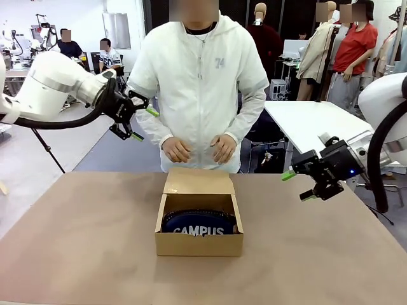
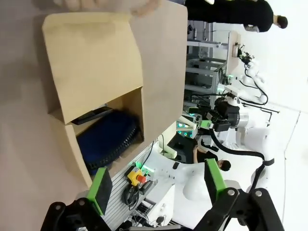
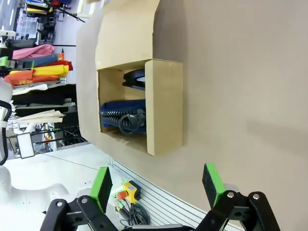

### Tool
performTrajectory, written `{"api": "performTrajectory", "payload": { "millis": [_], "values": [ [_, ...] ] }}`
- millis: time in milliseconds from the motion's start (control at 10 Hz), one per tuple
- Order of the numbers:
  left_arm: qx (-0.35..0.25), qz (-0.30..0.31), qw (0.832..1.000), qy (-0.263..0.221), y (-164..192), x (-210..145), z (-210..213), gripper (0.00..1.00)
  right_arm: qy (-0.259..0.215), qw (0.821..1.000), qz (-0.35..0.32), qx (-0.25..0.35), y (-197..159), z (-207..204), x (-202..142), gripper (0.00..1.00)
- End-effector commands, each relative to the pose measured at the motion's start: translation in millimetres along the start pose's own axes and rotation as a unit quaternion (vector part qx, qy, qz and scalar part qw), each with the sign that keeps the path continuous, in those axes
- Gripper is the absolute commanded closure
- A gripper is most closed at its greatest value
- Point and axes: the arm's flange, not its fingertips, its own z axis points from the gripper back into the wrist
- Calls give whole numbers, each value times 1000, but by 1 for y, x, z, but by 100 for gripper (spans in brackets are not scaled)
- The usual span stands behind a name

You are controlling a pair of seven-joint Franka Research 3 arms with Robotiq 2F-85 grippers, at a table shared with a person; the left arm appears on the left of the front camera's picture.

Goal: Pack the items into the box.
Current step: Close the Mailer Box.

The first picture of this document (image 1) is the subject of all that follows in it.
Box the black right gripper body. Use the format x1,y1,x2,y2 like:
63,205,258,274
316,139,363,187

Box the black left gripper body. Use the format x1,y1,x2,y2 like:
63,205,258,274
104,91,138,125

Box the brown cardboard box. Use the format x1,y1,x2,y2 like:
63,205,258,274
155,167,245,257

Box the person's right forearm white sleeve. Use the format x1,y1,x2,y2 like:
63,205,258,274
135,106,175,151

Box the person's left forearm white sleeve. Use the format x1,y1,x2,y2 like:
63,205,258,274
222,93,270,146

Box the person's right hand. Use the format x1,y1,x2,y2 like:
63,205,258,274
162,136,192,164

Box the person's left hand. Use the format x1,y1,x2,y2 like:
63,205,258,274
211,133,238,165

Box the white table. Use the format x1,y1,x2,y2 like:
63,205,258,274
263,100,376,174

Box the seated person in white jersey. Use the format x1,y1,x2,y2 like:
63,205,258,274
97,37,124,75

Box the black office chair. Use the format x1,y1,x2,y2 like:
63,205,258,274
244,109,289,174

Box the person in white hooded jacket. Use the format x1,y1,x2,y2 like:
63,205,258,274
127,9,271,175

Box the seated person in dark shirt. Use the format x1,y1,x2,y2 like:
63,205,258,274
56,28,85,62

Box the mannequin in beige coat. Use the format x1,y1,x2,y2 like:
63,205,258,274
296,1,340,102

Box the figure in red shirt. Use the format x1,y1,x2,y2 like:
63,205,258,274
327,0,379,112

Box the grey computer monitor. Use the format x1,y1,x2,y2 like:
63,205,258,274
282,39,310,61

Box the mannequin in dark red sweater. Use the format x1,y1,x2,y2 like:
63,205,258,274
246,2,284,81

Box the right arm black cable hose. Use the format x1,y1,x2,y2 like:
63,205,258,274
370,101,407,214

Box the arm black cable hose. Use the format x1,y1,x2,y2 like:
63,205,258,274
370,101,407,214
14,76,119,130

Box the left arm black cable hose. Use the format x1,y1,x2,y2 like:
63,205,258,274
14,76,119,130

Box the black camera tripod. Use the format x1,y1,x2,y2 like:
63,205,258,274
31,127,66,174

